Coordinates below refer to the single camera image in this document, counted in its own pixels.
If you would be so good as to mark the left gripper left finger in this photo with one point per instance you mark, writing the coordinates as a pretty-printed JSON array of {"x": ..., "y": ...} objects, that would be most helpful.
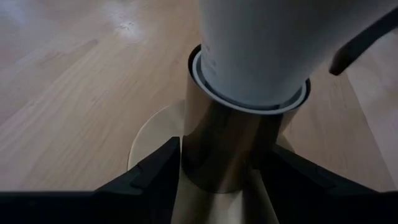
[{"x": 93, "y": 208}]

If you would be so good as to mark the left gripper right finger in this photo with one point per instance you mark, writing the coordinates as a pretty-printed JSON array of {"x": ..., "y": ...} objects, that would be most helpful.
[{"x": 326, "y": 208}]

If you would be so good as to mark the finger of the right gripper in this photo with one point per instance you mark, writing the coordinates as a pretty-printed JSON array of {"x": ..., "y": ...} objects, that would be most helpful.
[{"x": 357, "y": 46}]

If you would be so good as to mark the white lightbulb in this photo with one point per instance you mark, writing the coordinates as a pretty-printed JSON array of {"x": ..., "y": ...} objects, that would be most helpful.
[{"x": 264, "y": 46}]

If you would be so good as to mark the brass lamp socket base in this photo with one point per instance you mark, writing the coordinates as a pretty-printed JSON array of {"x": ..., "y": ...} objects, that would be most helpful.
[{"x": 217, "y": 149}]

